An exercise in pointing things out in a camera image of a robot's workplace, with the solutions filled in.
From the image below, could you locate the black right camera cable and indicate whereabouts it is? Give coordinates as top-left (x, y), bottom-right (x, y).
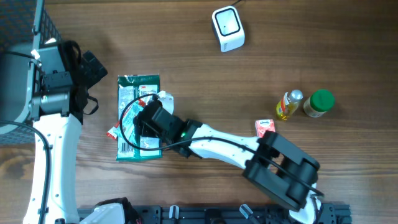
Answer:
top-left (119, 93), bottom-right (325, 224)

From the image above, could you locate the orange tissue pack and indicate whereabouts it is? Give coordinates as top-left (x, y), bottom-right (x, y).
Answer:
top-left (255, 119), bottom-right (275, 138)

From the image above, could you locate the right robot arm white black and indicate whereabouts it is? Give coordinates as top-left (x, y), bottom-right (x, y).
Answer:
top-left (134, 100), bottom-right (323, 223)

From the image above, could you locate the red snack bar wrapper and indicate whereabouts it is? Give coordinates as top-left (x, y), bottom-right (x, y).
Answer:
top-left (106, 98), bottom-right (147, 141)

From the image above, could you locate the green 3M glove package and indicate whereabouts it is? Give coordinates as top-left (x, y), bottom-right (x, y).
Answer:
top-left (116, 75), bottom-right (162, 162)

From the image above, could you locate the green lid jar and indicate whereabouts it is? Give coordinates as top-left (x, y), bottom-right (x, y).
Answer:
top-left (303, 89), bottom-right (335, 118)

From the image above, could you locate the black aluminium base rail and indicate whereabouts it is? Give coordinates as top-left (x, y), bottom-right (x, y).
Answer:
top-left (134, 203), bottom-right (353, 224)

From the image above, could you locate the yellow liquid bottle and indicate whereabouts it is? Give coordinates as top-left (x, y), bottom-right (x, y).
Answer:
top-left (275, 90), bottom-right (303, 121)

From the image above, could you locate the white barcode scanner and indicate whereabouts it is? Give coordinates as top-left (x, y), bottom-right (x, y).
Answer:
top-left (211, 6), bottom-right (245, 53)

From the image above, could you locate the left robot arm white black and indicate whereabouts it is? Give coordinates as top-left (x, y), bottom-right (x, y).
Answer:
top-left (23, 38), bottom-right (141, 223)

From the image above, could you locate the teal snack bar wrapper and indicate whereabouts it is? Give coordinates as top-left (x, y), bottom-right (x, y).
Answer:
top-left (122, 100), bottom-right (146, 144)

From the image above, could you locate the grey plastic mesh basket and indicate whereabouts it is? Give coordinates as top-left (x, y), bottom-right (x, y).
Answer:
top-left (1, 0), bottom-right (64, 145)

